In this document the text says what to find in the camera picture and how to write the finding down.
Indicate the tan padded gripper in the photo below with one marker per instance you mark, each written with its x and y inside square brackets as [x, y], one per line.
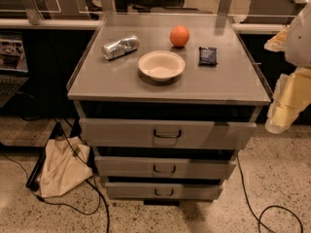
[299, 40]

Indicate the grey top drawer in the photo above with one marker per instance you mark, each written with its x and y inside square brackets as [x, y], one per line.
[171, 134]

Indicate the grey drawer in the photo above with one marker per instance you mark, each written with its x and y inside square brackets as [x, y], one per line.
[164, 191]
[171, 134]
[172, 168]

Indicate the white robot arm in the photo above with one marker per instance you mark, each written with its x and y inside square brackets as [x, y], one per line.
[302, 21]

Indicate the grey metal drawer cabinet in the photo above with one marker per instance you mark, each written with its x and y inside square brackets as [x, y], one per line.
[234, 90]

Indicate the grey middle drawer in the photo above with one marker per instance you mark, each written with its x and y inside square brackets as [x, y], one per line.
[172, 168]

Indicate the grey bottom drawer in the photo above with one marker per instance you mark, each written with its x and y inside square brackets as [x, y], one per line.
[164, 191]

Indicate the dark blue snack packet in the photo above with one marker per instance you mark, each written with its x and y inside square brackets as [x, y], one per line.
[207, 56]

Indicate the orange fruit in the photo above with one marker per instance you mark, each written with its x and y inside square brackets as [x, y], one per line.
[179, 36]

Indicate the white paper bowl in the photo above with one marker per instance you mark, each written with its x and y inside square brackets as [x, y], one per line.
[161, 66]

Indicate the crushed silver soda can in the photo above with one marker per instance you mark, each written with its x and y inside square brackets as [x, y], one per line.
[120, 47]

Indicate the beige cloth bag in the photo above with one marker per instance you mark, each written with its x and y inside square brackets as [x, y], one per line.
[64, 167]

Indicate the black floor stand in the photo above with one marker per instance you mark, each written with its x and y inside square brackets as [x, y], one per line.
[32, 182]

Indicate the black keyboard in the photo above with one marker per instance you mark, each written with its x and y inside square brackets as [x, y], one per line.
[9, 86]

